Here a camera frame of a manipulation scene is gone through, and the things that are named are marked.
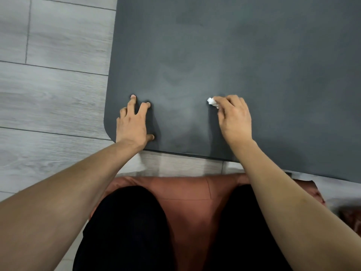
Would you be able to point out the person's left hand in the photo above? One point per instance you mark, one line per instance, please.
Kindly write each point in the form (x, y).
(131, 126)

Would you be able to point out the person's right hand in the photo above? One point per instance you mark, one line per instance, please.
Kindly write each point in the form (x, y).
(235, 121)

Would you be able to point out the white tissue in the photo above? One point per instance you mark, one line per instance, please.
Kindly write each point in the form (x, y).
(212, 102)

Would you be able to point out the dark grey yoga mat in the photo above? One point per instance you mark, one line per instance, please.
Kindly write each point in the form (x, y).
(253, 53)

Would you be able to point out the person's left forearm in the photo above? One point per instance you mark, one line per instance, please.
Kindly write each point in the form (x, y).
(48, 211)

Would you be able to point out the person's right forearm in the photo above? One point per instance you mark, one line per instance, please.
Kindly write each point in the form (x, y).
(296, 217)

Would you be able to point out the black trousers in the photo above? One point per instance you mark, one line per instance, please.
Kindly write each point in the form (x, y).
(129, 231)

